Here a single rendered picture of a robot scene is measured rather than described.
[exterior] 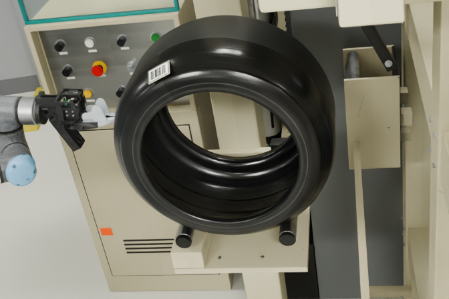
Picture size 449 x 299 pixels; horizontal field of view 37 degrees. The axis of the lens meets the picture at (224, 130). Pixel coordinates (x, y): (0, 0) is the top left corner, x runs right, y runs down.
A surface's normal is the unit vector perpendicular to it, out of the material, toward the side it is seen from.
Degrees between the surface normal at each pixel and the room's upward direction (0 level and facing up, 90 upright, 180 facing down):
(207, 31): 0
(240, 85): 80
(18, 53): 90
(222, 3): 90
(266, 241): 0
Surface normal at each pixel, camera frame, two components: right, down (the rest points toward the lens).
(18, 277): -0.14, -0.84
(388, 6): -0.17, 0.25
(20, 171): 0.41, 0.43
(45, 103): -0.13, 0.55
